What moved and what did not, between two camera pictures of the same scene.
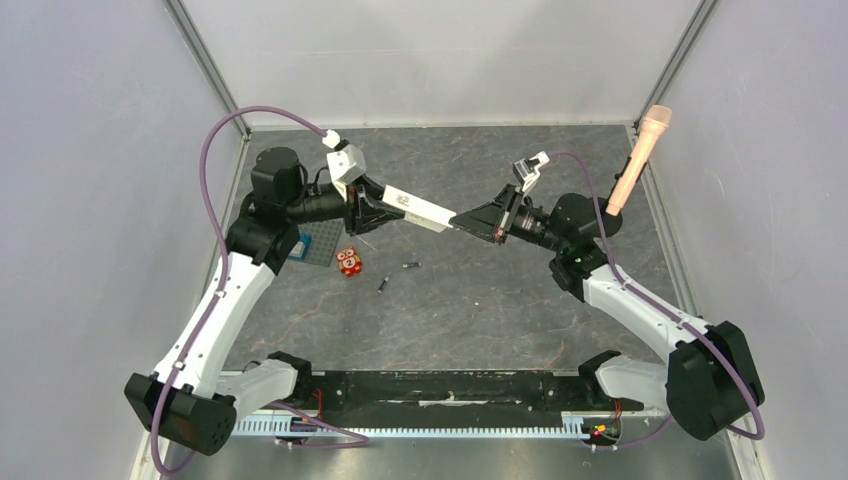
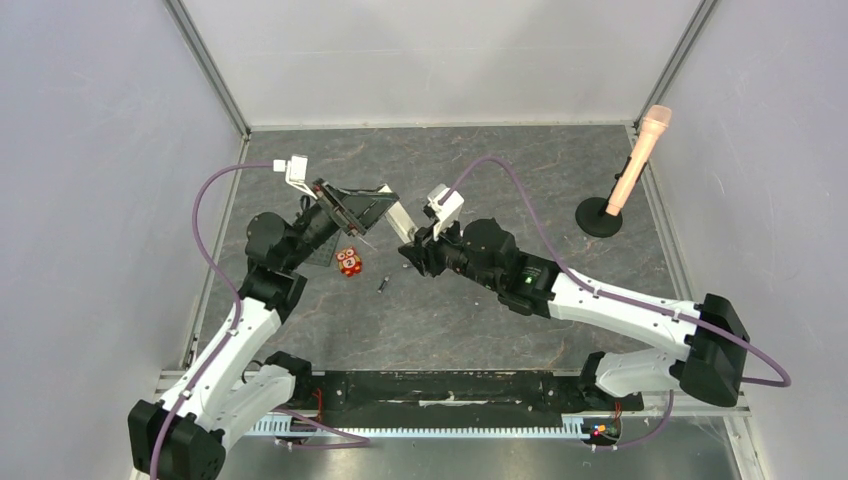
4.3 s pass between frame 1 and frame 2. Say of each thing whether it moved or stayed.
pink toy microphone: stayed
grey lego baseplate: stayed
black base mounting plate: stayed
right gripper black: moved
